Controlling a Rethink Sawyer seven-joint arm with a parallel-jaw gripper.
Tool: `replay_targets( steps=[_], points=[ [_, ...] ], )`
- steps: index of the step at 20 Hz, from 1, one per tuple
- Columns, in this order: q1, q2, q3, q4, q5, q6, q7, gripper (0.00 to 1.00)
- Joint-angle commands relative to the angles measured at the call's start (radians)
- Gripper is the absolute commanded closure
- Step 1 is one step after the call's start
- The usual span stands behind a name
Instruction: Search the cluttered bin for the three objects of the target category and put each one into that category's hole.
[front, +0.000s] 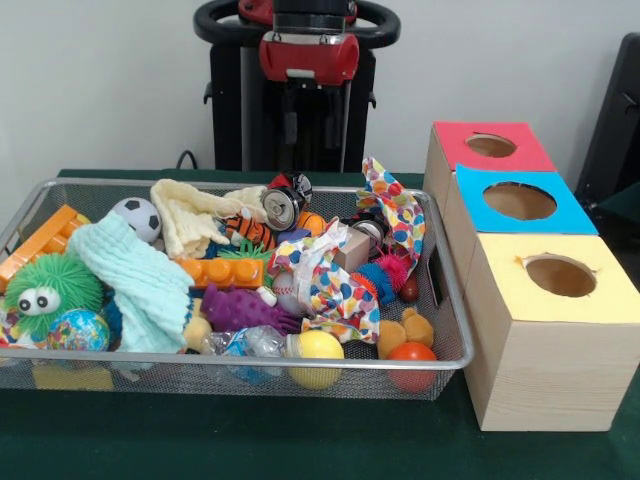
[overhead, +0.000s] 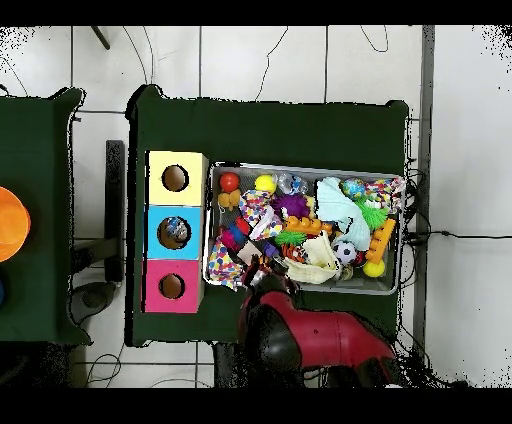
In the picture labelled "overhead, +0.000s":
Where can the black panel stand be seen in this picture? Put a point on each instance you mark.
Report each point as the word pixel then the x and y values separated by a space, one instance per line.
pixel 114 208

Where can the small soccer ball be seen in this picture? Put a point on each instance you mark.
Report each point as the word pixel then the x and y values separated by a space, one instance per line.
pixel 344 251

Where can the orange bowl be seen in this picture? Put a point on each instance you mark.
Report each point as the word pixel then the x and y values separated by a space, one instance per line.
pixel 12 224

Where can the yellow ball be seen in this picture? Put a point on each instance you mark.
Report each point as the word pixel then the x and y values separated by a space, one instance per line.
pixel 265 183

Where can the red orange ball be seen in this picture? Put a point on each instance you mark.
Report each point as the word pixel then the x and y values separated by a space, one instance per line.
pixel 229 182

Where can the globe print ball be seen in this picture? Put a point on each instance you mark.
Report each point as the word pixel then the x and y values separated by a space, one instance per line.
pixel 353 188

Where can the crushed clear plastic bottle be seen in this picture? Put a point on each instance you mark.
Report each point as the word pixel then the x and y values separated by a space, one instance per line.
pixel 290 183
pixel 176 228

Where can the dark green side tablecloth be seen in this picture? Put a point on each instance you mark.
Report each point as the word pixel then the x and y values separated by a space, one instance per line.
pixel 36 160

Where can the orange studded building brick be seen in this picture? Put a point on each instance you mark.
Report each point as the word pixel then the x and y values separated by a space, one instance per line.
pixel 308 224

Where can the green spiky ball with eyes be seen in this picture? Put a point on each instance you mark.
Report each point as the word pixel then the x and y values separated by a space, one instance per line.
pixel 374 214

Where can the cream waffle cloth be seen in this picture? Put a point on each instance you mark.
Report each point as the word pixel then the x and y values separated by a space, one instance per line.
pixel 320 256

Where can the purple knobbly toy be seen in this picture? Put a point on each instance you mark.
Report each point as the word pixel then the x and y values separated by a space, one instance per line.
pixel 294 204

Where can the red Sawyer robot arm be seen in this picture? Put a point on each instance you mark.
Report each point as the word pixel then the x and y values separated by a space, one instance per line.
pixel 332 336

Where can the mint green cloth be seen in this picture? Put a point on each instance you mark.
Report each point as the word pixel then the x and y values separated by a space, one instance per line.
pixel 340 208

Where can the crushed soda can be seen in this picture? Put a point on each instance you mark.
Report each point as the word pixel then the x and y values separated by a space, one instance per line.
pixel 280 260

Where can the wooden three-hole box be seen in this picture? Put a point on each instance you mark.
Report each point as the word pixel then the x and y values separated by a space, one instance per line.
pixel 192 192

